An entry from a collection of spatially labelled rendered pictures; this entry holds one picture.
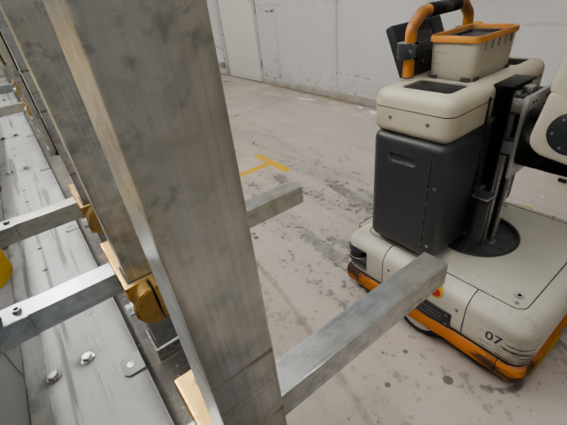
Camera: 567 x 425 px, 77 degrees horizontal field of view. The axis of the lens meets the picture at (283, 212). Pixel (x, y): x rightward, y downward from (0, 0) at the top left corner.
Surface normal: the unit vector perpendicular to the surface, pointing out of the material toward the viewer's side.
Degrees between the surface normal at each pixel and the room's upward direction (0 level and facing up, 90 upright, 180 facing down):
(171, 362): 0
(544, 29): 90
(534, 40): 90
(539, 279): 0
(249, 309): 90
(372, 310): 0
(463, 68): 92
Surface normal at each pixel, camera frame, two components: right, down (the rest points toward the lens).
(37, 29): 0.60, 0.38
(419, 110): -0.78, 0.40
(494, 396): -0.11, -0.84
